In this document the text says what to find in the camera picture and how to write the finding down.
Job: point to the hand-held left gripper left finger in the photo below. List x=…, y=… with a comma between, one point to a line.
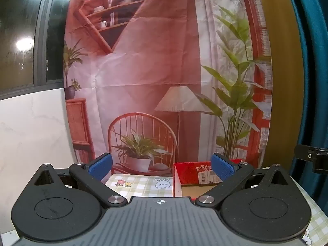
x=101, y=167

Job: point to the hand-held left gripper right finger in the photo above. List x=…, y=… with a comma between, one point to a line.
x=223, y=167

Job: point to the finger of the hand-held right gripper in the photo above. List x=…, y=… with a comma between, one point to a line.
x=308, y=156

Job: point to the red strawberry print cardboard box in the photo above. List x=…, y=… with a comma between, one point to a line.
x=189, y=170

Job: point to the green checked cartoon tablecloth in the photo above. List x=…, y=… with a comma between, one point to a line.
x=138, y=184

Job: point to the blue curtain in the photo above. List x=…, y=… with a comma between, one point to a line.
x=312, y=82

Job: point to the dark glass window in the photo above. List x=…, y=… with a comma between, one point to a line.
x=23, y=18

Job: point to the printed room scene wall tapestry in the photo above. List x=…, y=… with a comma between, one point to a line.
x=153, y=56

